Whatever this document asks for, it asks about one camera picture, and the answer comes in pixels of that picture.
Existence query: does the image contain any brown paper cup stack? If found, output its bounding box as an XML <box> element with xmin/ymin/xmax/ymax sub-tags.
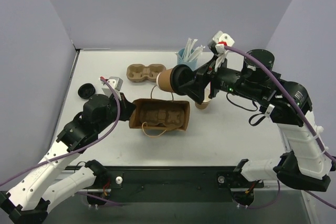
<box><xmin>194</xmin><ymin>95</ymin><xmax>211</xmax><ymax>110</ymax></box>

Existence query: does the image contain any black plastic cup lid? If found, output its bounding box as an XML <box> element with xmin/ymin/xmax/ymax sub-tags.
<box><xmin>170</xmin><ymin>65</ymin><xmax>193</xmax><ymax>95</ymax></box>

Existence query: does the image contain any green paper bag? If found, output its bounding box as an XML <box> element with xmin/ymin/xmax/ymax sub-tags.
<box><xmin>129</xmin><ymin>85</ymin><xmax>191</xmax><ymax>138</ymax></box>

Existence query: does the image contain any single brown paper cup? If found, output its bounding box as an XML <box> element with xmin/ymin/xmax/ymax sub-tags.
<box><xmin>156</xmin><ymin>68</ymin><xmax>174</xmax><ymax>93</ymax></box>

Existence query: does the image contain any brown cardboard cup carrier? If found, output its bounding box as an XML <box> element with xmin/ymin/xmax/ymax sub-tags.
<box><xmin>126</xmin><ymin>63</ymin><xmax>166</xmax><ymax>82</ymax></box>
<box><xmin>140</xmin><ymin>104</ymin><xmax>185</xmax><ymax>127</ymax></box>

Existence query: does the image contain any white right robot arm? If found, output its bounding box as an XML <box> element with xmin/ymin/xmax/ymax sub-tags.
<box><xmin>169</xmin><ymin>49</ymin><xmax>335</xmax><ymax>192</ymax></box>

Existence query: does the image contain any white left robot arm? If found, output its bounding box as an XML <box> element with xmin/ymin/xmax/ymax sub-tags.
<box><xmin>1</xmin><ymin>94</ymin><xmax>136</xmax><ymax>223</ymax></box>

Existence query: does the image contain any blue straw holder cup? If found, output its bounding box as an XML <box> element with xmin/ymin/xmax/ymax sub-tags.
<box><xmin>175</xmin><ymin>48</ymin><xmax>197</xmax><ymax>70</ymax></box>

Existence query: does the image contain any white wrapped straw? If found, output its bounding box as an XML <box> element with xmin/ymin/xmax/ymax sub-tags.
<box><xmin>183</xmin><ymin>38</ymin><xmax>192</xmax><ymax>61</ymax></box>
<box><xmin>188</xmin><ymin>45</ymin><xmax>205</xmax><ymax>62</ymax></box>
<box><xmin>187</xmin><ymin>39</ymin><xmax>198</xmax><ymax>62</ymax></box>

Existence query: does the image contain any black lid stack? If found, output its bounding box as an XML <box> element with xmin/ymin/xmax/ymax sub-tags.
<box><xmin>77</xmin><ymin>83</ymin><xmax>96</xmax><ymax>100</ymax></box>

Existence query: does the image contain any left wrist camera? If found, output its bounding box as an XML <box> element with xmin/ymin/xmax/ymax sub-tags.
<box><xmin>100</xmin><ymin>77</ymin><xmax>123</xmax><ymax>101</ymax></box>

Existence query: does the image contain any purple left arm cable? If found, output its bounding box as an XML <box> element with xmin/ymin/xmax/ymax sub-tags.
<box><xmin>0</xmin><ymin>78</ymin><xmax>124</xmax><ymax>206</ymax></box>

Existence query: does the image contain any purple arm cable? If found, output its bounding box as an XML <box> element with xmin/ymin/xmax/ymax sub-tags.
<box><xmin>0</xmin><ymin>78</ymin><xmax>124</xmax><ymax>206</ymax></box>
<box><xmin>224</xmin><ymin>45</ymin><xmax>336</xmax><ymax>209</ymax></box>

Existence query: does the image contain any aluminium table rail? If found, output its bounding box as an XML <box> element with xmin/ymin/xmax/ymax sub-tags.
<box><xmin>49</xmin><ymin>50</ymin><xmax>85</xmax><ymax>159</ymax></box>

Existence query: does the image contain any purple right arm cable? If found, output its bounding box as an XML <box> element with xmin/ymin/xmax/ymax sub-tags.
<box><xmin>224</xmin><ymin>45</ymin><xmax>336</xmax><ymax>209</ymax></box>

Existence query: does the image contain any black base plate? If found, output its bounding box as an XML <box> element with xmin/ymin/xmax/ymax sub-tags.
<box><xmin>88</xmin><ymin>166</ymin><xmax>253</xmax><ymax>203</ymax></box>

